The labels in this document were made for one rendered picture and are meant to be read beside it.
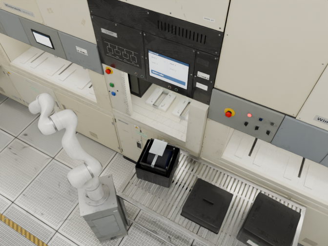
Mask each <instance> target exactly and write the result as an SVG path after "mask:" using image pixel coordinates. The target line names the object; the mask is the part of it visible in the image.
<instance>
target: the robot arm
mask: <svg viewBox="0 0 328 246"><path fill-rule="evenodd" d="M54 107H55V100H54V98H53V97H52V96H51V95H50V94H48V93H42V94H39V95H38V96H37V97H36V100H35V101H33V102H32V103H30V104H29V111H30V112H31V113H32V114H37V113H40V112H41V116H40V118H39V121H38V129H39V132H40V133H41V134H43V135H51V134H54V133H56V132H58V131H60V130H62V129H64V128H65V133H64V136H63V138H62V140H61V144H62V146H63V148H64V150H65V152H66V153H67V155H68V156H69V157H70V158H72V159H74V160H82V161H84V163H82V164H81V165H79V166H77V167H75V168H73V169H72V170H70V171H69V172H68V174H67V180H68V182H69V184H70V185H71V186H73V187H75V188H84V189H85V192H84V199H85V201H86V203H88V204H89V205H91V206H98V205H101V204H103V203H104V202H105V201H106V200H107V198H108V196H109V190H108V187H107V186H106V185H105V184H104V183H101V182H100V180H99V177H98V176H97V175H99V174H100V173H101V172H102V170H103V166H102V164H101V162H100V161H99V160H97V159H96V158H94V157H93V156H91V155H89V154H88V153H87V152H86V151H85V150H84V149H83V148H82V146H81V144H80V143H79V141H78V139H77V137H76V128H77V125H78V116H77V114H76V113H75V112H74V111H73V110H71V109H65V110H63V111H60V112H58V113H57V111H56V110H55V109H54Z"/></svg>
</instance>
